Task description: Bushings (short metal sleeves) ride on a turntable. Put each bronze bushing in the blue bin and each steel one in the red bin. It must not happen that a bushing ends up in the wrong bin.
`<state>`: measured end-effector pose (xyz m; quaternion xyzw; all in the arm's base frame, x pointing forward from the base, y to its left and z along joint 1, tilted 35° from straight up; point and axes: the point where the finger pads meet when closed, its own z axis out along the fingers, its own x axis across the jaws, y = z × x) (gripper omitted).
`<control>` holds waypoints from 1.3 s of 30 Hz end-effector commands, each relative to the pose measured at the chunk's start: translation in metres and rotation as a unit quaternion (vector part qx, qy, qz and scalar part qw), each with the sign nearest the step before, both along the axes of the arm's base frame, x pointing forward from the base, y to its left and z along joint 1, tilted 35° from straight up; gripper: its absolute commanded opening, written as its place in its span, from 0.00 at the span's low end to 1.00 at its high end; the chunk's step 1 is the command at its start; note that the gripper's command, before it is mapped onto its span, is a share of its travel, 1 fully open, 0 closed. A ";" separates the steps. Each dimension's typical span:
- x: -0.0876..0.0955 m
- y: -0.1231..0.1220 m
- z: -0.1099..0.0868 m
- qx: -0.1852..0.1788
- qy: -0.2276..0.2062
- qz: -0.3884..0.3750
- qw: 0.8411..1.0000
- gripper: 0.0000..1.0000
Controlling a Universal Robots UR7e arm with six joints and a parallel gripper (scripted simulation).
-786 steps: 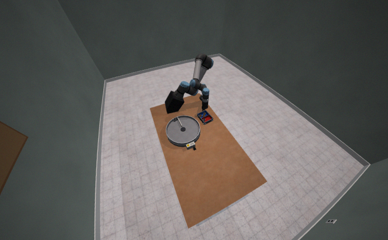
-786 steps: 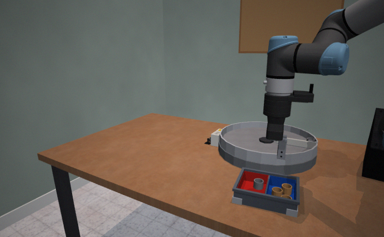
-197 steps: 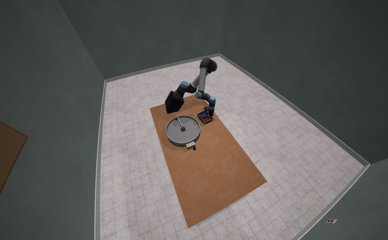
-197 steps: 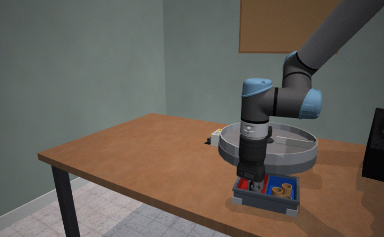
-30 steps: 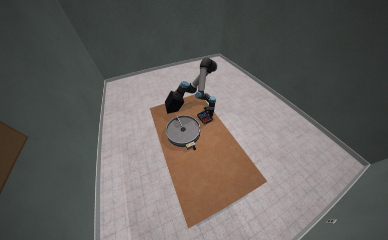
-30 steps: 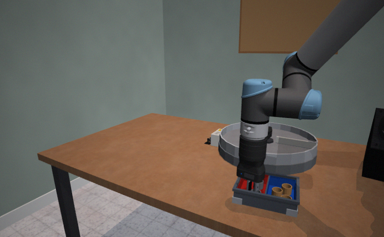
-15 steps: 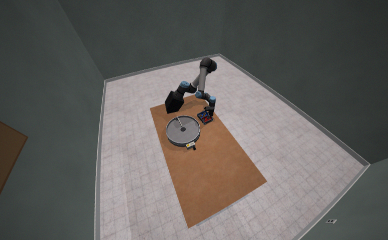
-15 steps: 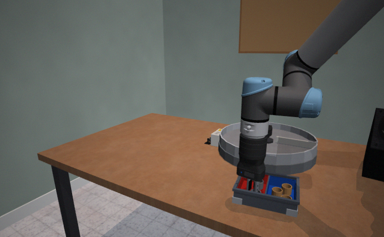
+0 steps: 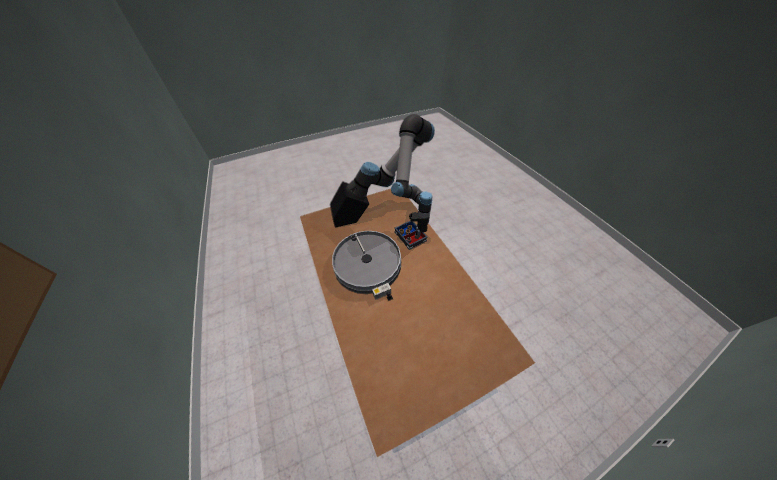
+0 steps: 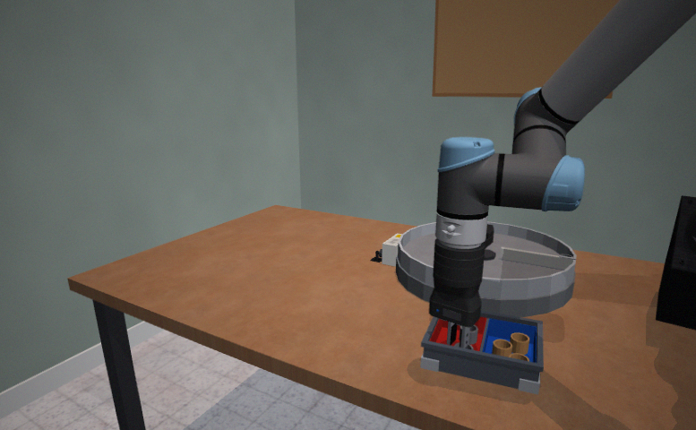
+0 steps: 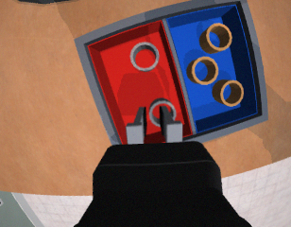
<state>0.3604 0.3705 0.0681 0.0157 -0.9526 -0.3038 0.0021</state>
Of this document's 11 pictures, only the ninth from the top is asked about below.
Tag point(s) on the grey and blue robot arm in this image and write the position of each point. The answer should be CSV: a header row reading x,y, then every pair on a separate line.
x,y
411,127

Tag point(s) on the red and blue divided bin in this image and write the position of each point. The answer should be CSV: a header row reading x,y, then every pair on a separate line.
x,y
414,242

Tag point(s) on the grey round turntable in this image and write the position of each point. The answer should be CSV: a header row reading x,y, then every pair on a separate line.
x,y
369,264

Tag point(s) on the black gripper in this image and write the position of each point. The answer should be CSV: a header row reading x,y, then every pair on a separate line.
x,y
422,221

